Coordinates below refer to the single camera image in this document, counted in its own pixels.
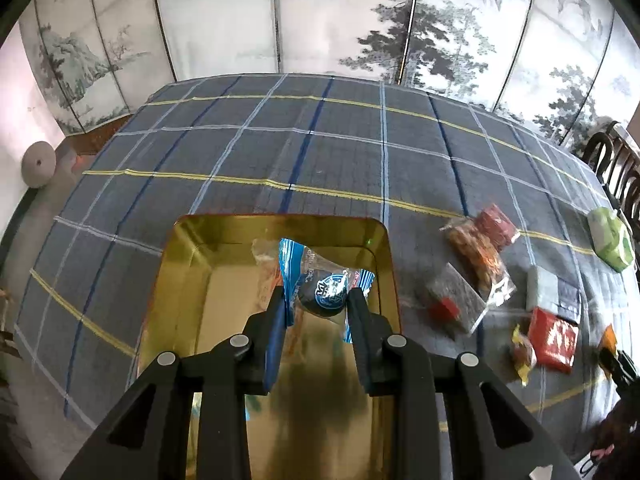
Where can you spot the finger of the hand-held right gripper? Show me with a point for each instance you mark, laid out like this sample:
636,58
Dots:
622,367

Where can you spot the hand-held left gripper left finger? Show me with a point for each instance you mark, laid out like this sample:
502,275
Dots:
275,340

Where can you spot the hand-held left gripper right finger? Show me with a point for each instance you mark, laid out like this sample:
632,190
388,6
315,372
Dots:
360,340

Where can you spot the small orange snack packet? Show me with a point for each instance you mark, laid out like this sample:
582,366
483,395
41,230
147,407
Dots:
607,340

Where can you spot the blue cookie packet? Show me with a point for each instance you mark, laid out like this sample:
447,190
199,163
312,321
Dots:
325,290

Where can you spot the gold metal tin box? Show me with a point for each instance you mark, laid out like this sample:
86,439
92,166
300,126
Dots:
225,300

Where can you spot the white and navy snack packet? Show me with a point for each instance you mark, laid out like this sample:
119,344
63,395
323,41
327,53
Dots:
542,287

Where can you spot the clear bag of orange snacks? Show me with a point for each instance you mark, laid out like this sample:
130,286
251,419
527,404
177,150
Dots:
477,260

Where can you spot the person's dark clothing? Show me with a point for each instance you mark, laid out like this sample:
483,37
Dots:
617,425

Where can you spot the clear wrapped snack packet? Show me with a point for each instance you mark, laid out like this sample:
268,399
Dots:
265,270

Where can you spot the yellow candy packet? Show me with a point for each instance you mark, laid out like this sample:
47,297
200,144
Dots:
522,355

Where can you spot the clear packet with red piece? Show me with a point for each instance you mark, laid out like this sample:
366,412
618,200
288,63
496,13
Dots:
450,290

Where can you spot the green tissue pack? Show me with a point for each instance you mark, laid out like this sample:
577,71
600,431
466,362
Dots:
610,240

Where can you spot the dark red snack packet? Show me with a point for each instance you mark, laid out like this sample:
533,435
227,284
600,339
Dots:
497,225

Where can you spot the grey plaid tablecloth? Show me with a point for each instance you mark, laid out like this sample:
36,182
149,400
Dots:
300,150

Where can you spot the dark wooden chair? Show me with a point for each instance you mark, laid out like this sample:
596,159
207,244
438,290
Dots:
600,150

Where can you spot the painted landscape folding screen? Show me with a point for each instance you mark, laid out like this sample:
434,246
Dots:
225,10

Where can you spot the grey round wall fixture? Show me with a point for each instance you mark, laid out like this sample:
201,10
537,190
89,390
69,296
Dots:
37,165

